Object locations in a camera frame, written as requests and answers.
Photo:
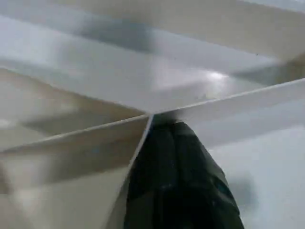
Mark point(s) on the white plastic table top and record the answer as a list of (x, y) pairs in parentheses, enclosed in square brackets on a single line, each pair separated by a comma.
[(95, 71)]

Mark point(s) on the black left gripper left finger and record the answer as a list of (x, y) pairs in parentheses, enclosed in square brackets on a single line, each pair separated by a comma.
[(155, 181)]

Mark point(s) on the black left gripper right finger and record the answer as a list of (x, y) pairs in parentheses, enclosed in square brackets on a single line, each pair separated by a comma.
[(202, 190)]

